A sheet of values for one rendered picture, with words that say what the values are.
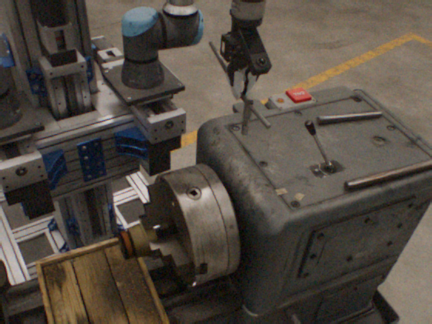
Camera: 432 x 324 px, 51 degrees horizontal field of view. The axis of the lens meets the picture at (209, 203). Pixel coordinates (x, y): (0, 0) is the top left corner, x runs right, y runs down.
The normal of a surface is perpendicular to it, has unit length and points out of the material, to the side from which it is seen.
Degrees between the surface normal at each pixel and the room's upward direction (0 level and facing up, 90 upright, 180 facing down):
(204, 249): 63
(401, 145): 0
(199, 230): 45
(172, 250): 5
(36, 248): 0
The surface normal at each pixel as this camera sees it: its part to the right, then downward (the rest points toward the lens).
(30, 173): 0.53, 0.63
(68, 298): 0.06, -0.69
